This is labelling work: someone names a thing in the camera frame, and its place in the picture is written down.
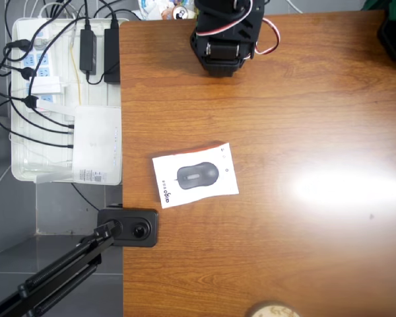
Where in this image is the round wooden coaster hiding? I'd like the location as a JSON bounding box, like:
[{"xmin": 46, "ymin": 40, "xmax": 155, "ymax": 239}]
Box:
[{"xmin": 247, "ymin": 300, "xmax": 301, "ymax": 317}]

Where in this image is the black stand clamp base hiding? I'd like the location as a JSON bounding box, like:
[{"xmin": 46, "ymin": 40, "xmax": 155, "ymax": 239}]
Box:
[{"xmin": 96, "ymin": 205, "xmax": 160, "ymax": 248}]

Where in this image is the black power plug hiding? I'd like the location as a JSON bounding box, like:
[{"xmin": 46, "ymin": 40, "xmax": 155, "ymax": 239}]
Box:
[
  {"xmin": 22, "ymin": 95, "xmax": 39, "ymax": 110},
  {"xmin": 20, "ymin": 67, "xmax": 38, "ymax": 81},
  {"xmin": 5, "ymin": 39, "xmax": 32, "ymax": 53}
]

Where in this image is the thin yellow cable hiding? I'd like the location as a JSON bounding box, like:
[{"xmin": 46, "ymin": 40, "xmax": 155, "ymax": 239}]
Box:
[{"xmin": 69, "ymin": 45, "xmax": 82, "ymax": 106}]

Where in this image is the white router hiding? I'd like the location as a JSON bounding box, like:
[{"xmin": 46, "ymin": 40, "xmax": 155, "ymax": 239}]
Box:
[{"xmin": 35, "ymin": 100, "xmax": 123, "ymax": 186}]

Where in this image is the white printed plastic bag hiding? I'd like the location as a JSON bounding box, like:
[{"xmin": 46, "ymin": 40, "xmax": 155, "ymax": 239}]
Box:
[{"xmin": 137, "ymin": 0, "xmax": 175, "ymax": 21}]

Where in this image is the orange white mouse box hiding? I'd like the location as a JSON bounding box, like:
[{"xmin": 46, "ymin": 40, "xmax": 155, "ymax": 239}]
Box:
[{"xmin": 151, "ymin": 141, "xmax": 240, "ymax": 210}]

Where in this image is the wide black power adapter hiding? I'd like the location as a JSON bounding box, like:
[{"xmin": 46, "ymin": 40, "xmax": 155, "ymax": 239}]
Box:
[{"xmin": 104, "ymin": 28, "xmax": 121, "ymax": 84}]

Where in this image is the red white servo cable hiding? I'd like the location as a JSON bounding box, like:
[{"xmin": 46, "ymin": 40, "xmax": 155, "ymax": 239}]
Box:
[{"xmin": 195, "ymin": 0, "xmax": 281, "ymax": 55}]

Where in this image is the black floor cable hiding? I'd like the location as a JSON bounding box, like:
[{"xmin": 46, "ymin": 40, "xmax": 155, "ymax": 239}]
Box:
[{"xmin": 70, "ymin": 183, "xmax": 100, "ymax": 213}]

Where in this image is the drink can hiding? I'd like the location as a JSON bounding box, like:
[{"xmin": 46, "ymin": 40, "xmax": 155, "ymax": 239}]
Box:
[{"xmin": 172, "ymin": 5, "xmax": 189, "ymax": 21}]

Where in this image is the green clamp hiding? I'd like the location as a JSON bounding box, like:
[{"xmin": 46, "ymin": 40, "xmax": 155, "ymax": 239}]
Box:
[{"xmin": 362, "ymin": 0, "xmax": 396, "ymax": 12}]

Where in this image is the slim black power adapter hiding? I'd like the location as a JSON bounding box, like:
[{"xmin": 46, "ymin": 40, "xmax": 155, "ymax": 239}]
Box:
[{"xmin": 79, "ymin": 28, "xmax": 98, "ymax": 75}]

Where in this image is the white power strip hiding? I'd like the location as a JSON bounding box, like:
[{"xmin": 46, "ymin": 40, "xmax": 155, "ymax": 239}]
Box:
[{"xmin": 18, "ymin": 24, "xmax": 59, "ymax": 107}]

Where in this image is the white plastic cable tray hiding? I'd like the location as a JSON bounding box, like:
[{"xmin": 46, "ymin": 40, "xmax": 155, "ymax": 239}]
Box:
[{"xmin": 10, "ymin": 17, "xmax": 124, "ymax": 186}]

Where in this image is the white charger plug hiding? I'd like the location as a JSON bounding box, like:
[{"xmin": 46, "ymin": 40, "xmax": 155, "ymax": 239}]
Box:
[{"xmin": 29, "ymin": 75, "xmax": 62, "ymax": 96}]

